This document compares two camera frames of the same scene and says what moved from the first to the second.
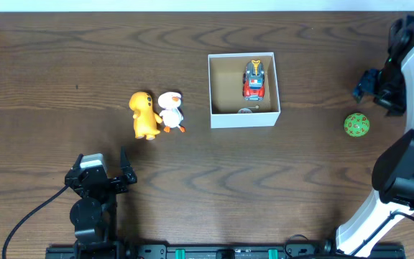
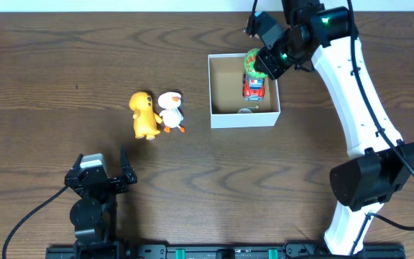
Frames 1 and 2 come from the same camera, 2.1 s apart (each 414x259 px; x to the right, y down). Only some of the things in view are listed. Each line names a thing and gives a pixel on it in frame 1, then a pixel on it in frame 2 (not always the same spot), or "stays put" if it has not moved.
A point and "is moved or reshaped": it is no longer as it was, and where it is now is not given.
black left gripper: (103, 180) stays put
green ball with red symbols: (356, 124) is moved or reshaped
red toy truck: (254, 81) stays put
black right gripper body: (392, 93) → (282, 59)
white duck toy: (172, 115) stays put
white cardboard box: (226, 73) stays put
